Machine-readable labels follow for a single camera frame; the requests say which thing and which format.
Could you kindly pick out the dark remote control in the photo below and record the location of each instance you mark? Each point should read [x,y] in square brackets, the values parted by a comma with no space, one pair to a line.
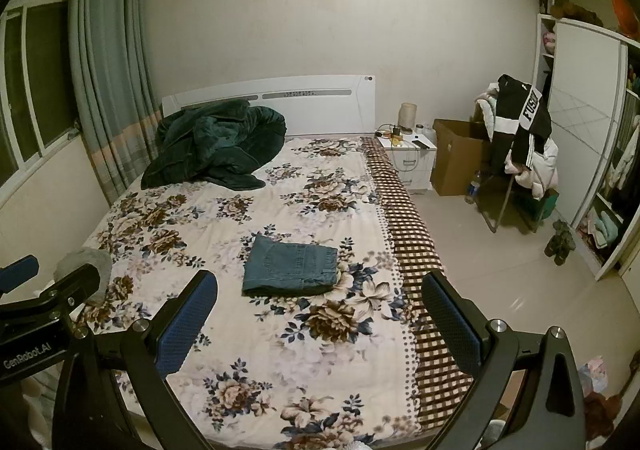
[418,143]

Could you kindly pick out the white puffy jacket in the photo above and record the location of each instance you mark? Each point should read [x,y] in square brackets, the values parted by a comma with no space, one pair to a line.
[540,169]

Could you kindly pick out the grey-green striped curtain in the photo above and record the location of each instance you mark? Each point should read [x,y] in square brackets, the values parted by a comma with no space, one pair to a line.
[107,54]

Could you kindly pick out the plastic water bottle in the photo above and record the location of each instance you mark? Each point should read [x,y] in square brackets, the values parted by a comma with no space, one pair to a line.
[473,189]

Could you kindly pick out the floral bed blanket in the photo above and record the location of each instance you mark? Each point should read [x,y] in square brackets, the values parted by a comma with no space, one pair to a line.
[280,210]

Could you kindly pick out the green bag under chair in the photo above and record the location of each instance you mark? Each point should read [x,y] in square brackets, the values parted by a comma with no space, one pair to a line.
[551,204]

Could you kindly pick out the black and white jacket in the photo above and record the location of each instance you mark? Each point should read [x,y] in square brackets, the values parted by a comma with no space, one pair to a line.
[520,119]

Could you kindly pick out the brown plush toy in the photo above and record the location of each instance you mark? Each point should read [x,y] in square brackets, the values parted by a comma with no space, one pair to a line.
[602,412]
[575,12]

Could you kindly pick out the white bed headboard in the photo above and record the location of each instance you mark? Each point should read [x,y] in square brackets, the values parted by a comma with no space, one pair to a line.
[320,104]

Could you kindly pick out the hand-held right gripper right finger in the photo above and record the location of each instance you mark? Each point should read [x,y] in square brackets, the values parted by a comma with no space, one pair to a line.
[452,327]

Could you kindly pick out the orange item on wardrobe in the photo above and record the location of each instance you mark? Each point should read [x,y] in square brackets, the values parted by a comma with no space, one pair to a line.
[627,12]

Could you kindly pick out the white wardrobe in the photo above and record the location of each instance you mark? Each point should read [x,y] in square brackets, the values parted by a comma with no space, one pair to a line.
[585,104]

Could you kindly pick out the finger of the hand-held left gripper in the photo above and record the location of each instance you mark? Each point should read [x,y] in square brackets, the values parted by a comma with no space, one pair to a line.
[80,282]
[20,272]

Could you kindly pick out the grey folded cloth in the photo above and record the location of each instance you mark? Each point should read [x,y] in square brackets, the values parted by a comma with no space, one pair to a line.
[87,262]

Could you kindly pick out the brown checked bed sheet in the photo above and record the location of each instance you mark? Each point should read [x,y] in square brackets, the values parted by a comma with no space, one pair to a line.
[415,240]

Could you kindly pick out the dark green blanket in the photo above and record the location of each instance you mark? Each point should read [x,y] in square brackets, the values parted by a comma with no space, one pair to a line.
[210,144]

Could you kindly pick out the pink patterned cloth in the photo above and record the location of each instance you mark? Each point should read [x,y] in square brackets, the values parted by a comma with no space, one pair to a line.
[594,374]

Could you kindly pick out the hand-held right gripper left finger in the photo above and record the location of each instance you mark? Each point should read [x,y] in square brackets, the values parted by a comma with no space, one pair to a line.
[185,327]

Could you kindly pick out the blue jeans pants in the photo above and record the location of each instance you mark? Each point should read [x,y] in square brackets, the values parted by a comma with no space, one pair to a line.
[290,265]

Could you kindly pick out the metal frame chair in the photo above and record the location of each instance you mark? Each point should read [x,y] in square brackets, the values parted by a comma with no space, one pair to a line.
[505,207]

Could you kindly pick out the pale garment on chair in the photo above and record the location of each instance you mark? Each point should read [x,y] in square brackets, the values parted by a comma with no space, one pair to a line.
[487,104]

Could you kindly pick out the white framed window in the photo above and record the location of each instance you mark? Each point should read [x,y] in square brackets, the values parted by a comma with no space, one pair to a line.
[30,89]

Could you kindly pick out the white nightstand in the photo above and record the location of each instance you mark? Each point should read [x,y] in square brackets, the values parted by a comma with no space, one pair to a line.
[412,167]

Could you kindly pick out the dark plush slippers pair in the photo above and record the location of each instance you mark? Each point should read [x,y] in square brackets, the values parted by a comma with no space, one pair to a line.
[560,242]

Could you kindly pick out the large cardboard box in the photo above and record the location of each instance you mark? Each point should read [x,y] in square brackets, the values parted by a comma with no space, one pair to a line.
[457,159]

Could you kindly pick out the beige table lamp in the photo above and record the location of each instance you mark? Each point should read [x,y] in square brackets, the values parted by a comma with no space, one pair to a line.
[408,117]

